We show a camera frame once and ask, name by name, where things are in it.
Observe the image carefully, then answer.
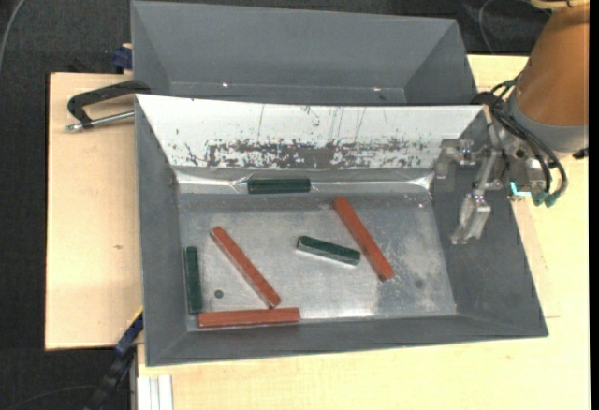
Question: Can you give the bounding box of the red-brown flat block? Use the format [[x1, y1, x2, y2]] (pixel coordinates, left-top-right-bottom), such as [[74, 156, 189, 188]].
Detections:
[[209, 226, 283, 311], [331, 196, 396, 284], [197, 306, 302, 329]]

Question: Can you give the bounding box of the pale wood board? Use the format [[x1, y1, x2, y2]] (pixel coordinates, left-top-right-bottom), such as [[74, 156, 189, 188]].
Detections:
[[44, 72, 144, 351]]

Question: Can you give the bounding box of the dark green flat block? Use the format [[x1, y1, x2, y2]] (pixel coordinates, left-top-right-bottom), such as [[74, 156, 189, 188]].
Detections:
[[246, 177, 313, 196], [296, 235, 363, 268], [183, 245, 205, 315]]

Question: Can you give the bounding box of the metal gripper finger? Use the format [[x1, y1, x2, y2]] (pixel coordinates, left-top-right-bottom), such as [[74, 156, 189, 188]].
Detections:
[[449, 191, 492, 246], [437, 138, 476, 181]]

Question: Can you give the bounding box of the grey metal bin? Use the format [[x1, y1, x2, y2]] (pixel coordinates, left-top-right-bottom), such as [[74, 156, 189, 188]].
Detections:
[[129, 0, 549, 367]]

